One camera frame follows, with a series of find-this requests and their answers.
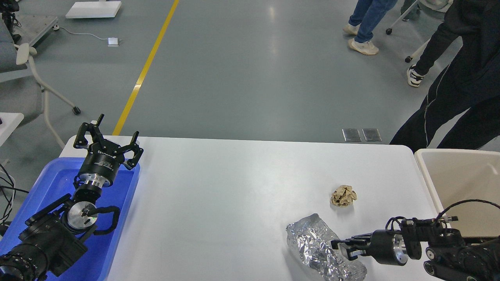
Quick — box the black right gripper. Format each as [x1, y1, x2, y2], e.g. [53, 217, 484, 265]
[331, 230, 409, 266]

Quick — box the white flat board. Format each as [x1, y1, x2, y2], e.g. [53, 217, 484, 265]
[65, 0, 122, 18]

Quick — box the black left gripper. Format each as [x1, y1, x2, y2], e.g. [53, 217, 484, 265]
[73, 114, 144, 187]

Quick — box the silver foil bag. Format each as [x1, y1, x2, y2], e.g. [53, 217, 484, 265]
[285, 213, 367, 281]

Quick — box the grey office chair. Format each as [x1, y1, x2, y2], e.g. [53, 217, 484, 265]
[1, 21, 81, 148]

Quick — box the white side table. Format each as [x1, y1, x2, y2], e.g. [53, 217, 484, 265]
[0, 112, 24, 146]

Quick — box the grey metal platform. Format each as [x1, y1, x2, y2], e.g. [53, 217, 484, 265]
[14, 14, 59, 47]

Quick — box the person in black tracksuit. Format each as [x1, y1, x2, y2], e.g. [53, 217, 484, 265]
[390, 0, 500, 152]

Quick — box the white power adapter with cable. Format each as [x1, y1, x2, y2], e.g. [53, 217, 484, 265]
[52, 25, 121, 47]

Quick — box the metal floor plate left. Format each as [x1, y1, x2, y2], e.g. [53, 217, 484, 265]
[342, 128, 361, 142]

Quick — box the blue plastic tray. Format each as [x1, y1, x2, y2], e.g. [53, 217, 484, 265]
[1, 158, 140, 281]

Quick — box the white rolling chair base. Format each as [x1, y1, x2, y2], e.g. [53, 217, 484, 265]
[386, 0, 454, 63]

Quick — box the metal floor plate right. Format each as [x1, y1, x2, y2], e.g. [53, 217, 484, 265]
[361, 128, 382, 142]

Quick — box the beige plastic bin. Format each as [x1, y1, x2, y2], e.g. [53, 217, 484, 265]
[414, 149, 500, 237]

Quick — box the crumpled brown paper ball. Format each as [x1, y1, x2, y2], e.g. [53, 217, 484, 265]
[330, 185, 358, 207]

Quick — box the metal floor plate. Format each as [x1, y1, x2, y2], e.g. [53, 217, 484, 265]
[361, 128, 382, 142]
[342, 128, 361, 142]

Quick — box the person in blue jeans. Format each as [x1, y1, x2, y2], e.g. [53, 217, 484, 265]
[343, 0, 397, 55]

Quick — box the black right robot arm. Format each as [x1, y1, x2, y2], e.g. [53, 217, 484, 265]
[330, 207, 500, 281]

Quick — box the black cables bundle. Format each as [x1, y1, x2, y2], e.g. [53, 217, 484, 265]
[0, 163, 30, 235]

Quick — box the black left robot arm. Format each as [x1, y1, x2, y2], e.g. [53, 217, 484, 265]
[1, 114, 144, 281]

